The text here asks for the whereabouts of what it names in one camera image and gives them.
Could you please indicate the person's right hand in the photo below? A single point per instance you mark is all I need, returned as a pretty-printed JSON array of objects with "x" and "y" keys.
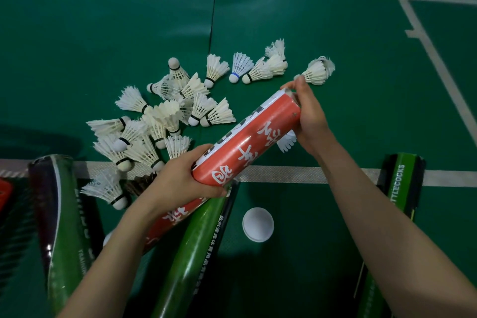
[{"x": 311, "y": 124}]

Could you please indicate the person's right forearm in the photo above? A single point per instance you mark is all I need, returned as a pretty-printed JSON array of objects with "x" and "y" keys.
[{"x": 387, "y": 239}]

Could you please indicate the white round tube cap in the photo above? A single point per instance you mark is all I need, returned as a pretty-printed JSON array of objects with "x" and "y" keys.
[{"x": 258, "y": 224}]

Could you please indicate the pile of white shuttlecocks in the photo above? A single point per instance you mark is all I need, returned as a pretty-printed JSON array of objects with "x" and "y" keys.
[{"x": 164, "y": 120}]

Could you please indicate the red shuttlecock tube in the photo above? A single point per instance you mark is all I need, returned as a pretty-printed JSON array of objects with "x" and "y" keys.
[{"x": 249, "y": 139}]

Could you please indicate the person's left hand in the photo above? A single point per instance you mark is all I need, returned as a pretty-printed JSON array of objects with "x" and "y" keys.
[{"x": 171, "y": 183}]

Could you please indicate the red plastic item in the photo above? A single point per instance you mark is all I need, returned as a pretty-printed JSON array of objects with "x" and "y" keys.
[{"x": 4, "y": 193}]

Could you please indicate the green shuttlecock tube black stripe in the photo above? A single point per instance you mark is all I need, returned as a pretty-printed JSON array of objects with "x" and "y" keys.
[{"x": 63, "y": 224}]

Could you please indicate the person's left forearm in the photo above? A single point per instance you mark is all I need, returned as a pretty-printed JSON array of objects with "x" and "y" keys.
[{"x": 111, "y": 265}]

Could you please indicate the person's right thumb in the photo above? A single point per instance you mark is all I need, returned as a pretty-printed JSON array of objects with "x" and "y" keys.
[{"x": 303, "y": 92}]

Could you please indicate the person's left thumb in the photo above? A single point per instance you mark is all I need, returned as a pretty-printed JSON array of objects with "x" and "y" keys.
[{"x": 210, "y": 193}]

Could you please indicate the green shuttlecock tube black edges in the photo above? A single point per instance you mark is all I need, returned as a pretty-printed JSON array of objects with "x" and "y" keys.
[{"x": 400, "y": 187}]

